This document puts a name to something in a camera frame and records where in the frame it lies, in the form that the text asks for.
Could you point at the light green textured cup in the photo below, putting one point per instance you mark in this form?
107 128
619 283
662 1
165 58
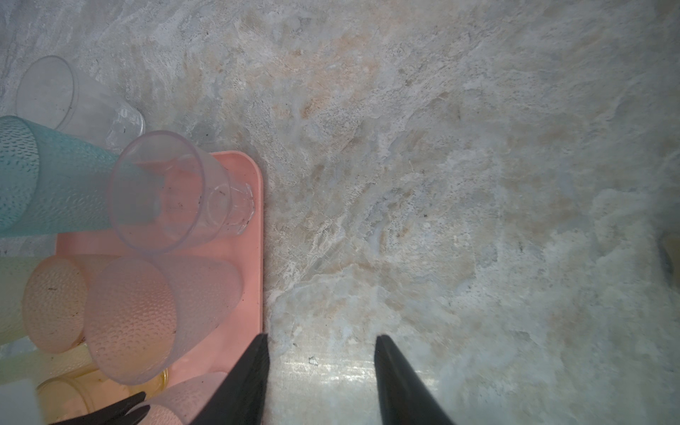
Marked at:
22 360

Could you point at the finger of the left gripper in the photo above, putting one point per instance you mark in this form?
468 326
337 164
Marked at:
124 412

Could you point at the clear textured cup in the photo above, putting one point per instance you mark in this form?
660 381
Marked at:
165 194

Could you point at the pink plastic tray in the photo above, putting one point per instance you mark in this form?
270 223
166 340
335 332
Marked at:
221 350

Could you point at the yellow glass cup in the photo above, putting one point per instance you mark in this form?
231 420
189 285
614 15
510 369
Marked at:
87 390

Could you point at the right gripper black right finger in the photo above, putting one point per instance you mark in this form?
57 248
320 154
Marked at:
403 397

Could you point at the yellow-green textured cup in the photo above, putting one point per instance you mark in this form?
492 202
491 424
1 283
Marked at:
15 272

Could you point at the clear glass cup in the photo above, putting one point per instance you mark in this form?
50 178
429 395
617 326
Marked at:
181 403
143 313

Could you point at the small clear glass back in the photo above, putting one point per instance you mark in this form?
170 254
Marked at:
57 95

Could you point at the orange textured cup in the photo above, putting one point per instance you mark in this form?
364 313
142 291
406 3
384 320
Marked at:
54 299

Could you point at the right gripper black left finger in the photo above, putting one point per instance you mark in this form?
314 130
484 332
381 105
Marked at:
241 397

